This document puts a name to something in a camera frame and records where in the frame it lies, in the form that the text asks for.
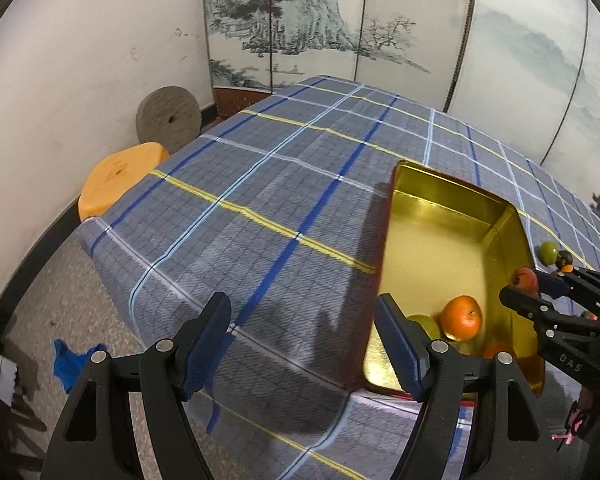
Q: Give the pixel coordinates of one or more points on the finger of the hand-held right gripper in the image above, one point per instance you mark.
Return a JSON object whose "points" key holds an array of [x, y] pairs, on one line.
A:
{"points": [[525, 302], [552, 284]]}

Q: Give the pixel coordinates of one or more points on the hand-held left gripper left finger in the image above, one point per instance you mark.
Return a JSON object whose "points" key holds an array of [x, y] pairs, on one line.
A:
{"points": [[205, 355]]}

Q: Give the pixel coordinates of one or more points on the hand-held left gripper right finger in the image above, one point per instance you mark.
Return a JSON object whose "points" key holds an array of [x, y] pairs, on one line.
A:
{"points": [[400, 350]]}

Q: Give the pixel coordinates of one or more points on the brown wrinkled fruit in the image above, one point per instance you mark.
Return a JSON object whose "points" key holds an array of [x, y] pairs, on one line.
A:
{"points": [[563, 259]]}

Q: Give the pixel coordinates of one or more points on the small green tomato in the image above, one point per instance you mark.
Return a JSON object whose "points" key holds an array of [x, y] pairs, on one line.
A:
{"points": [[548, 251]]}

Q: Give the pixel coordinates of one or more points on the large green tomato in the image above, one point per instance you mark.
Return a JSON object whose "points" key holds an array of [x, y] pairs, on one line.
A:
{"points": [[430, 326]]}

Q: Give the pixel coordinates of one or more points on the large mandarin orange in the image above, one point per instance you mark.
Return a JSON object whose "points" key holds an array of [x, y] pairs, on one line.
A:
{"points": [[460, 317]]}

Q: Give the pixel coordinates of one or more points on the red and gold tin box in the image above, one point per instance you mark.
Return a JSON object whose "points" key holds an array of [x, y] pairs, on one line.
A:
{"points": [[445, 240]]}

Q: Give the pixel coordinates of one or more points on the blue cloth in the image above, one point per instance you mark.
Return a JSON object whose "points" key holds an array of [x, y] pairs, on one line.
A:
{"points": [[72, 362]]}

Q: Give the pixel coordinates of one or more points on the blue checked tablecloth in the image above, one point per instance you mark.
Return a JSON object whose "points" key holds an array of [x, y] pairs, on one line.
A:
{"points": [[260, 185]]}

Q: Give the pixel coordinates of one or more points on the orange round stool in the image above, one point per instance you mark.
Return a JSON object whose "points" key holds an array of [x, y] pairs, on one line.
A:
{"points": [[115, 175]]}

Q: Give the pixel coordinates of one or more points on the grey round millstone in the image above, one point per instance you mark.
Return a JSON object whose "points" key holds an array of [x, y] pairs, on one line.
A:
{"points": [[167, 120]]}

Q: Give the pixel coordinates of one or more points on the painted folding screen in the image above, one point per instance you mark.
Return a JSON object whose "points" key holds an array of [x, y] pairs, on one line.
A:
{"points": [[415, 20]]}

